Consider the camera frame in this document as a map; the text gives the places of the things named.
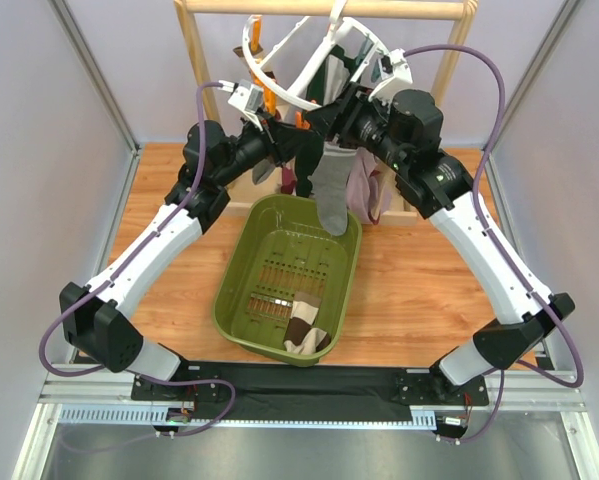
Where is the brown beige patterned sock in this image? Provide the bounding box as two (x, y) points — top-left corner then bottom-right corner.
(283, 292), (331, 355)

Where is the grey striped sock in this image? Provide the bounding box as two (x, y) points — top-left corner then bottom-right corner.
(252, 159), (276, 185)

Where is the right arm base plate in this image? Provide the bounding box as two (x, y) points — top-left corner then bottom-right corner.
(393, 368), (489, 406)

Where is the white sock on hanger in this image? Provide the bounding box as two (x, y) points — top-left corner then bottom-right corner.
(324, 55), (348, 104)

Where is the orange clip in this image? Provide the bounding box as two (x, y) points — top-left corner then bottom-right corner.
(295, 111), (311, 130)
(249, 15), (262, 55)

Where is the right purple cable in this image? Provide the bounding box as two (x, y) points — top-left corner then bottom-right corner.
(403, 43), (585, 447)

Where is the wooden drying rack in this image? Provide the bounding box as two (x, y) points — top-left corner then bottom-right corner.
(172, 0), (480, 226)

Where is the green plastic basket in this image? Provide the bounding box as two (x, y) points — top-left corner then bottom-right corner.
(212, 194), (362, 367)

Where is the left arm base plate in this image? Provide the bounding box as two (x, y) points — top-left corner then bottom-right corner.
(131, 365), (231, 403)

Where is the black cloth strip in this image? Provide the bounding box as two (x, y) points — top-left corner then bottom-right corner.
(185, 362), (412, 422)

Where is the aluminium frame rail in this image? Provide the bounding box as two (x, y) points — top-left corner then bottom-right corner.
(14, 362), (599, 479)

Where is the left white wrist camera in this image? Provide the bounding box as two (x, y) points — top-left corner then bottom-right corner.
(219, 80), (264, 131)

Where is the yellow-orange clothes clip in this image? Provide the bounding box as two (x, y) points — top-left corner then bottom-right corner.
(263, 86), (277, 117)

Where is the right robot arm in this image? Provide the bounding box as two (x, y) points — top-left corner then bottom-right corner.
(306, 84), (575, 388)

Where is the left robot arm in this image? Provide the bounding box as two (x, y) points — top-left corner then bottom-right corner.
(59, 116), (323, 382)

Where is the dark green sock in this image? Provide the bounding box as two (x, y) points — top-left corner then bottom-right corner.
(305, 46), (357, 105)

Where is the pink sock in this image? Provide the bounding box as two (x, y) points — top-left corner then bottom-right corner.
(346, 149), (391, 225)

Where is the white round clip hanger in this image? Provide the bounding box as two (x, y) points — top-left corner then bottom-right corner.
(242, 1), (390, 111)

